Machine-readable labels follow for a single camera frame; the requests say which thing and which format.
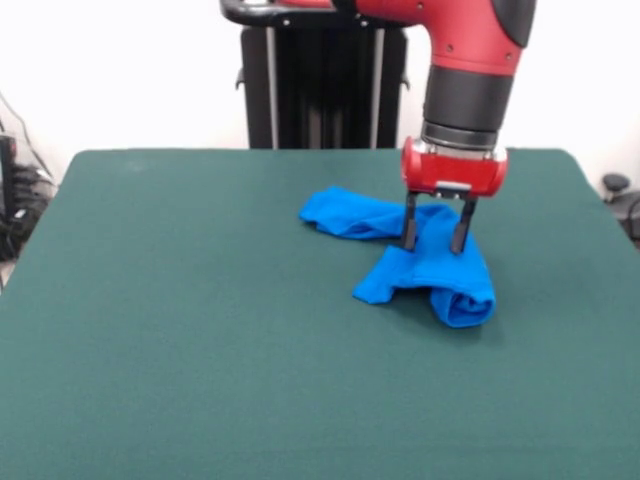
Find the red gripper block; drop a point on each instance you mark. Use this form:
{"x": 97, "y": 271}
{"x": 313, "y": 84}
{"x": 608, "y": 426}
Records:
{"x": 450, "y": 172}

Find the blue printed t-shirt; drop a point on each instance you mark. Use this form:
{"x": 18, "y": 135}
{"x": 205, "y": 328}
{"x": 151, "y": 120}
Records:
{"x": 435, "y": 270}

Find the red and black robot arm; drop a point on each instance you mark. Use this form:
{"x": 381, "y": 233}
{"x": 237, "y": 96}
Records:
{"x": 470, "y": 75}

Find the black chair part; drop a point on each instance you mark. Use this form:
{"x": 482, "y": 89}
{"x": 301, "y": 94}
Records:
{"x": 620, "y": 195}

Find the dark green table cloth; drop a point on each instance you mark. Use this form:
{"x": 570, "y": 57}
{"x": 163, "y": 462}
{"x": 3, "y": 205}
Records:
{"x": 200, "y": 325}

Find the black electronics box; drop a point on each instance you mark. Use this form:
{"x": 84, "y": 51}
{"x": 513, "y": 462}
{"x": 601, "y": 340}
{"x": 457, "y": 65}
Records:
{"x": 7, "y": 175}

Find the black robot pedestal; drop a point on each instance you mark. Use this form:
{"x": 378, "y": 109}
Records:
{"x": 325, "y": 90}

